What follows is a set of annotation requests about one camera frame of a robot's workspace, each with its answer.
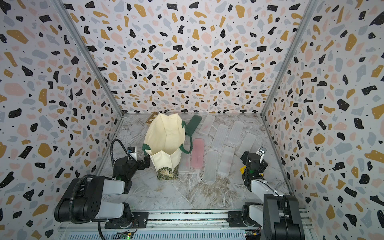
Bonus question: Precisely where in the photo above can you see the cream canvas tote bag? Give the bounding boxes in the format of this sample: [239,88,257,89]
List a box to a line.
[142,114,193,180]

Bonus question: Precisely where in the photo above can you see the translucent case with pink mark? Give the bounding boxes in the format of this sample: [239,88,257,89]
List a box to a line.
[179,152,191,174]

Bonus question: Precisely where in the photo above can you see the dark green case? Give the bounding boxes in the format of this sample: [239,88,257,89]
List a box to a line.
[186,115,202,136]

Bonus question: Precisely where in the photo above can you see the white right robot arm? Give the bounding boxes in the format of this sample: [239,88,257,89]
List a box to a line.
[241,147,305,240]

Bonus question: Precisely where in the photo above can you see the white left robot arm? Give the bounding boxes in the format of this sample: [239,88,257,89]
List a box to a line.
[54,155,150,228]

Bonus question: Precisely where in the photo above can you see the yellow triangular plastic piece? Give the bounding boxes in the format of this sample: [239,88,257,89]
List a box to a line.
[240,166,247,174]

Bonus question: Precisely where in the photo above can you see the wooden chess board box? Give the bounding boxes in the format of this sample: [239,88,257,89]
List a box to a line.
[146,112,159,125]

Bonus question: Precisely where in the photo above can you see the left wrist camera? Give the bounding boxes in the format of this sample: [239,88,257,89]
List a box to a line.
[127,147,138,162]

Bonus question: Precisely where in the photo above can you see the black corrugated cable conduit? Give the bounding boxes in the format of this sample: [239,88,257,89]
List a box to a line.
[68,138,130,225]

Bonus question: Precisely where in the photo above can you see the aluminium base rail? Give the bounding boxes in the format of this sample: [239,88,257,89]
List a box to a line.
[59,209,313,240]

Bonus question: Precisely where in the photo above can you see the aluminium corner post right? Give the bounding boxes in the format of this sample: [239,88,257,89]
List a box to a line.
[260,0,319,118]

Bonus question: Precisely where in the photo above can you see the aluminium corner post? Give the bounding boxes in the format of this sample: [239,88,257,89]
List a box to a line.
[260,0,319,118]
[51,1,124,118]

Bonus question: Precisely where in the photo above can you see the aluminium corner post left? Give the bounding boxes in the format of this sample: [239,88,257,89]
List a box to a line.
[51,1,124,118]

